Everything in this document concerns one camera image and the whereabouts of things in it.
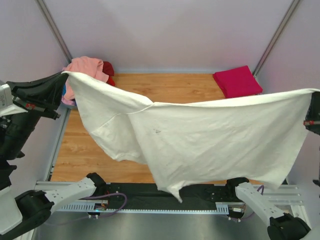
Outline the pink t shirt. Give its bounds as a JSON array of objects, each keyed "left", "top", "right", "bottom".
[{"left": 61, "top": 96, "right": 76, "bottom": 106}]

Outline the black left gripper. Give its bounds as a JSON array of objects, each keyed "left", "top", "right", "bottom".
[{"left": 0, "top": 66, "right": 73, "bottom": 156}]

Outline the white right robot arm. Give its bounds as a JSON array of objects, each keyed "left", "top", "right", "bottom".
[{"left": 225, "top": 177, "right": 320, "bottom": 240}]

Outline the folded magenta t shirt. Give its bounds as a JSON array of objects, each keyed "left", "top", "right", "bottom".
[{"left": 212, "top": 65, "right": 263, "bottom": 99}]

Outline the peach t shirt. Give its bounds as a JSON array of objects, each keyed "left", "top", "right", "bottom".
[{"left": 62, "top": 56, "right": 109, "bottom": 102}]

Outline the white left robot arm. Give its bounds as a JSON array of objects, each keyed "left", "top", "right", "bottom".
[{"left": 0, "top": 72, "right": 106, "bottom": 240}]

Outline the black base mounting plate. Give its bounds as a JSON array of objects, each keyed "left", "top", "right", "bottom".
[{"left": 106, "top": 183, "right": 240, "bottom": 210}]

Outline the dark red t shirt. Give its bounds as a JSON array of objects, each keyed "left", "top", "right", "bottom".
[{"left": 102, "top": 61, "right": 116, "bottom": 87}]

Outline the slotted white cable duct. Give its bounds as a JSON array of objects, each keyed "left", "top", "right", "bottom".
[{"left": 57, "top": 201, "right": 230, "bottom": 215}]

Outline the white t shirt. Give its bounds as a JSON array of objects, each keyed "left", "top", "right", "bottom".
[{"left": 67, "top": 72, "right": 317, "bottom": 198}]

